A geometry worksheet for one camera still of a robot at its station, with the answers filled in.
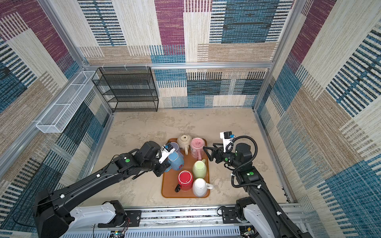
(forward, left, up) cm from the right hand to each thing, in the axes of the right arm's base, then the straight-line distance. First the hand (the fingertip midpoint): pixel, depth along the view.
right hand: (208, 148), depth 76 cm
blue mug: (-6, +16, -2) cm, 17 cm away
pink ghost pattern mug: (+5, +6, -10) cm, 12 cm away
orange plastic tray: (-8, +22, -19) cm, 30 cm away
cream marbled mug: (+12, +13, -11) cm, 21 cm away
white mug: (-15, +5, -10) cm, 19 cm away
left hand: (-5, +20, -4) cm, 21 cm away
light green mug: (-6, +5, -10) cm, 13 cm away
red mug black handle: (-11, +12, -11) cm, 20 cm away
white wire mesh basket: (+11, +71, +14) cm, 74 cm away
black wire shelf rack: (+52, +53, 0) cm, 74 cm away
